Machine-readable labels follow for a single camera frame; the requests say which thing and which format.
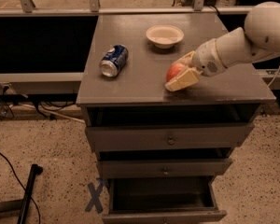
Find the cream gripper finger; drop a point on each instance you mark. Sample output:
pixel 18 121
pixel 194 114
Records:
pixel 186 59
pixel 186 78

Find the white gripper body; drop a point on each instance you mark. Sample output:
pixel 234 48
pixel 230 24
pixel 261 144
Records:
pixel 207 59

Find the red apple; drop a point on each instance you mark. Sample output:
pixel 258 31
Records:
pixel 174 70

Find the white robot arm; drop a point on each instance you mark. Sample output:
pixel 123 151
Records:
pixel 256 41

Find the grey top drawer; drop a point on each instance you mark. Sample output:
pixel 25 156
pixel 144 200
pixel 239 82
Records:
pixel 131 128

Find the grey drawer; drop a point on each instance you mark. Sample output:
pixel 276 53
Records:
pixel 172 200
pixel 131 128
pixel 163 163

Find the grey drawer cabinet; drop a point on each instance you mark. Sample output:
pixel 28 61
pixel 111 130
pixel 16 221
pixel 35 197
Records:
pixel 141 82

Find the grey middle drawer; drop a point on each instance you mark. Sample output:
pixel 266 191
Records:
pixel 163 163

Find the grey bottom drawer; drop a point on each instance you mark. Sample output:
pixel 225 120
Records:
pixel 172 200

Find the white paper bowl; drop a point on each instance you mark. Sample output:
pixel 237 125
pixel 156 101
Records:
pixel 164 36

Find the blue crushed soda can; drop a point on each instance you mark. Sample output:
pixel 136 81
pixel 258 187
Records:
pixel 114 60

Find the grey metal railing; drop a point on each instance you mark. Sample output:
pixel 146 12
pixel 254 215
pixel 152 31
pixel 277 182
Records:
pixel 93 6

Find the black metal stand leg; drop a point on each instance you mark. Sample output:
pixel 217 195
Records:
pixel 22 205

